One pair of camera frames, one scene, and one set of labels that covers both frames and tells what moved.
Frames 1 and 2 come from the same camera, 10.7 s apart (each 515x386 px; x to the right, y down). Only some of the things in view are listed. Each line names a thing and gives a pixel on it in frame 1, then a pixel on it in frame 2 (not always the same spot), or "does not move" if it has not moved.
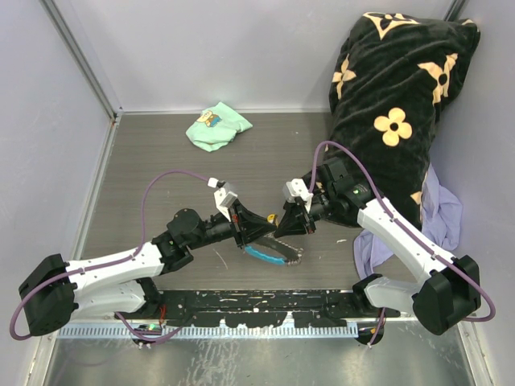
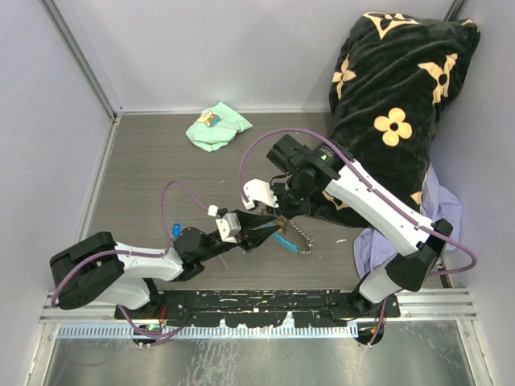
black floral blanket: x=388 y=88 does not move
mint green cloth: x=216 y=126 does not move
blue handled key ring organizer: x=265 y=256 -> x=283 y=242
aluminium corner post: x=66 y=21 does not move
